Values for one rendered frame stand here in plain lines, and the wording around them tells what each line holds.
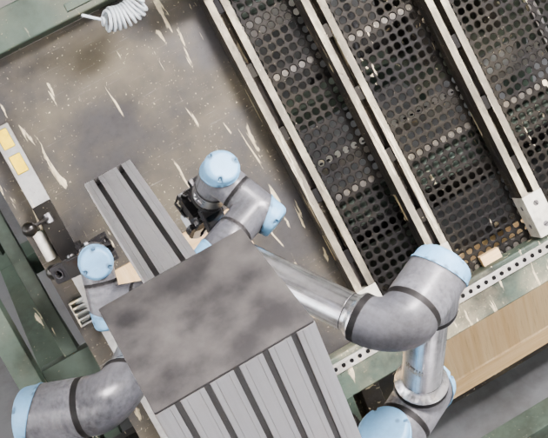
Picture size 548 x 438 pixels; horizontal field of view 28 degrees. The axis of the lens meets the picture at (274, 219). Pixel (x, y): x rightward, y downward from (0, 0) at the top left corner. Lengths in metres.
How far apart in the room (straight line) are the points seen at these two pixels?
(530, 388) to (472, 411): 0.22
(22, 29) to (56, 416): 1.08
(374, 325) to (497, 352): 1.67
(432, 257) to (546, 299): 1.58
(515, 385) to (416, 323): 2.00
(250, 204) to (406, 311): 0.40
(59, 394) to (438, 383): 0.78
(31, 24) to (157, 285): 1.29
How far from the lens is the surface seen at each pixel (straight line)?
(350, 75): 2.94
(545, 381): 3.94
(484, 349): 3.56
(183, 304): 1.58
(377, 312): 1.97
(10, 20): 2.80
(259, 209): 2.16
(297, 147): 2.87
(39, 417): 2.12
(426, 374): 2.25
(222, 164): 2.16
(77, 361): 2.95
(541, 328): 3.66
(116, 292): 2.43
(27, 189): 2.84
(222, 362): 1.48
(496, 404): 3.91
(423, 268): 2.02
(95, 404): 2.08
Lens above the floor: 3.07
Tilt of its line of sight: 39 degrees down
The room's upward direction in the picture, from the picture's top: 22 degrees counter-clockwise
